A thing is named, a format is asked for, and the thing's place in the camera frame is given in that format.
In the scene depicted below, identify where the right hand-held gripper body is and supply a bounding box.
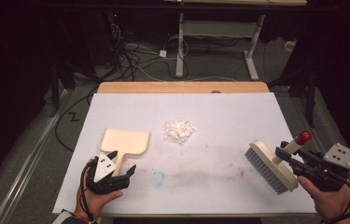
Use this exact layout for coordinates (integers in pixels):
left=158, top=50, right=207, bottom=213
left=291, top=142, right=350, bottom=193

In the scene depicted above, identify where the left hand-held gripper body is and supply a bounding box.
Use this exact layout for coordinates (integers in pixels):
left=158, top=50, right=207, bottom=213
left=85, top=151, right=130, bottom=196

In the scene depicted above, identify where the cream brush with red-tipped handle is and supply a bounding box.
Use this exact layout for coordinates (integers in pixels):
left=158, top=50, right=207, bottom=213
left=245, top=130, right=314, bottom=196

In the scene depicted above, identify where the cream plastic dustpan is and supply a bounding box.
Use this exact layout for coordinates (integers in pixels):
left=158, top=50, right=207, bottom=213
left=98, top=128, right=151, bottom=177

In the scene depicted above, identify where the person's right hand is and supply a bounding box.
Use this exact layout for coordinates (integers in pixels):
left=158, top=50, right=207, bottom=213
left=297, top=175, right=350, bottom=224

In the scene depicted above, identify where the person's left hand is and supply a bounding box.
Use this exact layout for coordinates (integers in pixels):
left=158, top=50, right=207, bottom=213
left=75, top=158, right=124, bottom=220

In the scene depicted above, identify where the black stand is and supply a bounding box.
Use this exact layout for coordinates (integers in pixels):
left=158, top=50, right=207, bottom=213
left=269, top=60, right=319, bottom=129
left=49, top=60, right=77, bottom=119

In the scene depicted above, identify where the pile of white paper scraps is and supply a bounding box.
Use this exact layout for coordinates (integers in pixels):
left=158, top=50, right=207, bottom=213
left=161, top=119, right=199, bottom=147

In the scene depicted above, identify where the white table cover sheet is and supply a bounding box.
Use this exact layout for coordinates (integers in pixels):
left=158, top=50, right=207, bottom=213
left=52, top=91, right=317, bottom=216

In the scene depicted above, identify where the white floor socket box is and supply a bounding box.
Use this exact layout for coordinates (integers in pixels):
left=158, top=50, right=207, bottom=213
left=283, top=39, right=298, bottom=53

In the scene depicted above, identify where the white-framed desk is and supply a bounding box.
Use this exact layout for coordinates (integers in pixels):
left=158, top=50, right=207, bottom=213
left=162, top=0, right=308, bottom=81

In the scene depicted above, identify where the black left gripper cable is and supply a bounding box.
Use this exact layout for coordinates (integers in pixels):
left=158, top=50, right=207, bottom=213
left=79, top=161, right=98, bottom=223

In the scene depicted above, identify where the black floor cable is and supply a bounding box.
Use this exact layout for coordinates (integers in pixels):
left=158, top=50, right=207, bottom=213
left=54, top=88, right=100, bottom=153

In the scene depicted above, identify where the metal floor rail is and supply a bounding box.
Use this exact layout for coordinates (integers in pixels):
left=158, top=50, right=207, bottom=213
left=0, top=88, right=75, bottom=224

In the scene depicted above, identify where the tangle of floor cables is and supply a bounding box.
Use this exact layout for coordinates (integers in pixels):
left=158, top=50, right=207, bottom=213
left=109, top=21, right=195, bottom=82

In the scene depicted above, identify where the white floor cable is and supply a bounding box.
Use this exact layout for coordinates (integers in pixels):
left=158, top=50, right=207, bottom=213
left=134, top=63, right=241, bottom=83

